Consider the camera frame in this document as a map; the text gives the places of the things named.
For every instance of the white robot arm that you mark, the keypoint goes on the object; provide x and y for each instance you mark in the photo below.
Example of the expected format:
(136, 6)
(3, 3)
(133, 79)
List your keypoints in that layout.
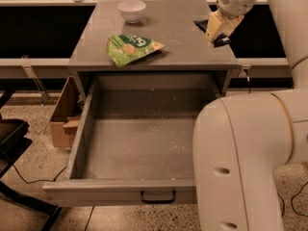
(239, 141)

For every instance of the white bowl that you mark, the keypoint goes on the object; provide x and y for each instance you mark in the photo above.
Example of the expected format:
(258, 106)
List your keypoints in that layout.
(132, 11)

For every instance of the dark blue snack bar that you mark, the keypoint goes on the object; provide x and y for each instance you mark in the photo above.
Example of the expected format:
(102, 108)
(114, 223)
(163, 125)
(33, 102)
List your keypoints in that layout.
(220, 41)

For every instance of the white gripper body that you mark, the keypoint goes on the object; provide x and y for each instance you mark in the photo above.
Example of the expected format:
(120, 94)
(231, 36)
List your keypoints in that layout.
(235, 4)

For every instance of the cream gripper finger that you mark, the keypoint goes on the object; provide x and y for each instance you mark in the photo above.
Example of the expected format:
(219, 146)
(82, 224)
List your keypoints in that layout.
(219, 24)

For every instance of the black drawer handle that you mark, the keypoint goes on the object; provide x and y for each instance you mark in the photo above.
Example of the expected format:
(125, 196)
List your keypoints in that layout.
(158, 197)

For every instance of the grey cabinet counter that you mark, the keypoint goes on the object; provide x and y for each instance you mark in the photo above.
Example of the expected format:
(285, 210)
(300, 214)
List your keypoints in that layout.
(170, 22)

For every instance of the green snack bag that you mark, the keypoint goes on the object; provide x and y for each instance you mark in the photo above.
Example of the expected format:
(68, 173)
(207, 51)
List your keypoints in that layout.
(126, 49)

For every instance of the open grey drawer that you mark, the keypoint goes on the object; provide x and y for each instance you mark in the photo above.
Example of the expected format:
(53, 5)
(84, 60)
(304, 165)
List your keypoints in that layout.
(135, 134)

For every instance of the cardboard box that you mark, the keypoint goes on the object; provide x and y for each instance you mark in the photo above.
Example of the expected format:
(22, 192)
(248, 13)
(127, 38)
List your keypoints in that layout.
(65, 119)

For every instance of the black metal stand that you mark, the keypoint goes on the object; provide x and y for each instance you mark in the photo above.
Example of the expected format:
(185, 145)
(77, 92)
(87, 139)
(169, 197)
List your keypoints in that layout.
(39, 163)

